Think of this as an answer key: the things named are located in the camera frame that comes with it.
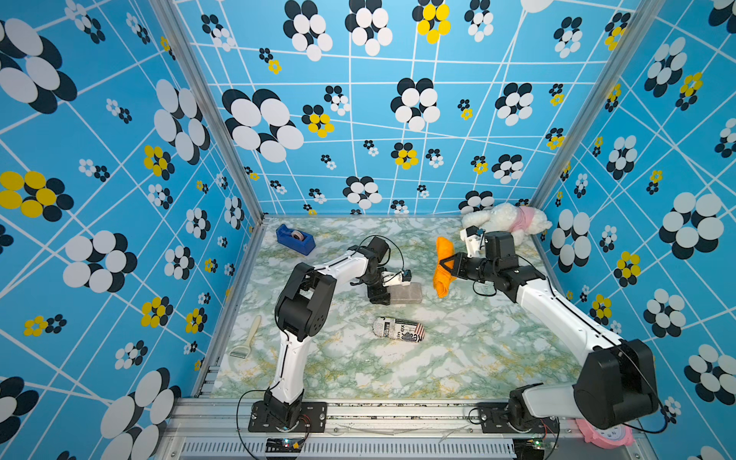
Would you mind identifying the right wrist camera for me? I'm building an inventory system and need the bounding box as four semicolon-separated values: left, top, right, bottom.
460;226;484;258

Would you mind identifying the aluminium front rail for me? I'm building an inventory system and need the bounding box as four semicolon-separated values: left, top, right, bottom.
155;399;657;459

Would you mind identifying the newspaper print eyeglass case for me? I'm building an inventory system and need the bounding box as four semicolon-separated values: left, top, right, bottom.
373;316;426;343

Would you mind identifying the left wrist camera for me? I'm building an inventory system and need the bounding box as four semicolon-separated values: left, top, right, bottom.
381;269;412;287

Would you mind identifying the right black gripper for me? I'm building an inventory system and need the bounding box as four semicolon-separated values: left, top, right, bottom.
439;253;496;285

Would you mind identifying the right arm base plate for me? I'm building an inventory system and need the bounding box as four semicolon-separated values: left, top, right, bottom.
476;402;560;435

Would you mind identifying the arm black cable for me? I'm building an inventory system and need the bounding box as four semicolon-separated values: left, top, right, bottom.
350;234;406;274
470;258;671;435

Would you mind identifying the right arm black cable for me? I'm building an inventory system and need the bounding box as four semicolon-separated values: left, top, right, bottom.
470;258;671;435

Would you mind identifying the white plush toy pink shirt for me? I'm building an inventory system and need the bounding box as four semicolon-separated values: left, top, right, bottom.
462;202;552;246

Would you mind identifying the orange cloth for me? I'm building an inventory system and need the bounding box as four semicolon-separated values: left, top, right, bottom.
432;237;455;299

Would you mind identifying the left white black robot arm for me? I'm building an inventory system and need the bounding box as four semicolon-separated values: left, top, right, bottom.
264;236;390;427

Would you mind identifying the circuit board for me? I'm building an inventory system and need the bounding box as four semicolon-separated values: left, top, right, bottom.
266;438;306;453
514;439;545;460

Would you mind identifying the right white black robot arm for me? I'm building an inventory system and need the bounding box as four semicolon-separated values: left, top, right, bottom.
438;231;662;431

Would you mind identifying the pink alarm clock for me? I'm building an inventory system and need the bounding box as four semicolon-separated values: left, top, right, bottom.
575;419;634;450

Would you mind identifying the right circuit board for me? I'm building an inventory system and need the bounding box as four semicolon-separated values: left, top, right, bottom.
514;439;545;460

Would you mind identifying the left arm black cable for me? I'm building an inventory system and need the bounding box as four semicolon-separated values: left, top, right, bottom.
350;234;406;274

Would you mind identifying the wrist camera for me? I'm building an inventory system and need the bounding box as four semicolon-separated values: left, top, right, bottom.
381;269;412;287
460;226;484;258

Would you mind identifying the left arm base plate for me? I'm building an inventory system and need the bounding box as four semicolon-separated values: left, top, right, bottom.
247;401;328;433

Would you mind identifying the blue tape dispenser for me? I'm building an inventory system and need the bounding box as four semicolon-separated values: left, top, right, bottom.
276;224;316;256

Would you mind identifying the left circuit board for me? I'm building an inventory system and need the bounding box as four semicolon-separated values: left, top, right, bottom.
266;438;306;453

